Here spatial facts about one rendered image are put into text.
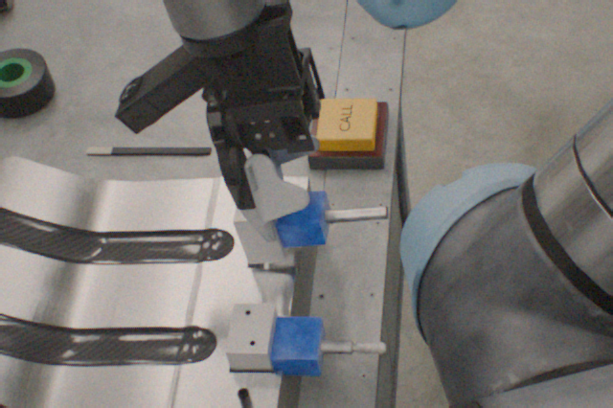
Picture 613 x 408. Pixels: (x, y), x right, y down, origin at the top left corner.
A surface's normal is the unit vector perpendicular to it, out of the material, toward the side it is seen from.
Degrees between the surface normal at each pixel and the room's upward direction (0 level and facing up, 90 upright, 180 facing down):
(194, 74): 82
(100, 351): 3
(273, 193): 71
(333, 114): 0
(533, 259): 49
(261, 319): 0
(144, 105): 82
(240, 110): 82
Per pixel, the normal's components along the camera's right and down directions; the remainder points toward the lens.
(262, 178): -0.18, 0.54
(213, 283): -0.12, -0.62
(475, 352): -0.72, -0.31
